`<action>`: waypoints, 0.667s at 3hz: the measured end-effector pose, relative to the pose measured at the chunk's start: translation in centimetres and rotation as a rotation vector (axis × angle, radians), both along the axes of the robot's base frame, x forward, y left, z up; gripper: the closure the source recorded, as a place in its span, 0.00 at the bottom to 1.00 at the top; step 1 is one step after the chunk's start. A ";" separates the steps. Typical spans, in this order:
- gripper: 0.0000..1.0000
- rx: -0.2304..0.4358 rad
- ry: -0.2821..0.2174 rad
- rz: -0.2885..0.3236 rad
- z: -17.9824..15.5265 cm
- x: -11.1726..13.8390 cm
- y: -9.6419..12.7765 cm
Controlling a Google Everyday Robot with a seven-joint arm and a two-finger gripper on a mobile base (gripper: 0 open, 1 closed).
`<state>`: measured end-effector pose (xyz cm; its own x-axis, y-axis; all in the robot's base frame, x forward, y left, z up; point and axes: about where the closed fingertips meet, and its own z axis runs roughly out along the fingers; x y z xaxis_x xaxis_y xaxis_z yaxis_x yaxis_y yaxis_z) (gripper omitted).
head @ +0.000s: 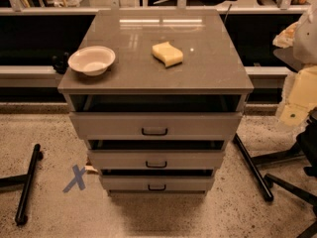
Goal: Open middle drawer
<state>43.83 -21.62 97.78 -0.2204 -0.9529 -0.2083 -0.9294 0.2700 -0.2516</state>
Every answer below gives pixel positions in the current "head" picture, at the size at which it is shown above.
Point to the blue tape cross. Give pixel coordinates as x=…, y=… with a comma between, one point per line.
x=77, y=179

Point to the grey bottom drawer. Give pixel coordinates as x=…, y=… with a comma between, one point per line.
x=157, y=184

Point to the white bowl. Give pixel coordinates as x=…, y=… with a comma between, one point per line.
x=92, y=61

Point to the dark round table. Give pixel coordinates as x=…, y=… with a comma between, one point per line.
x=287, y=57

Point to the grey drawer cabinet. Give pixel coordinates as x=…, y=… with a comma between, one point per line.
x=211, y=78

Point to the yellow sponge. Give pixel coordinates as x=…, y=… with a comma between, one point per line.
x=167, y=53

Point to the black stand leg left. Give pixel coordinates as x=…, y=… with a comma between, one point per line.
x=25, y=181

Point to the grey drawer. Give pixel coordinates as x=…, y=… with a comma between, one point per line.
x=157, y=184
x=155, y=160
x=155, y=126

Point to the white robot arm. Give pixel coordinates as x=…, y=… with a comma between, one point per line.
x=297, y=48

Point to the grey top drawer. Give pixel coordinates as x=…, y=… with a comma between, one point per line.
x=155, y=126

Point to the black clamp object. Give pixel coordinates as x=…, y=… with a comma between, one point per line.
x=60, y=65

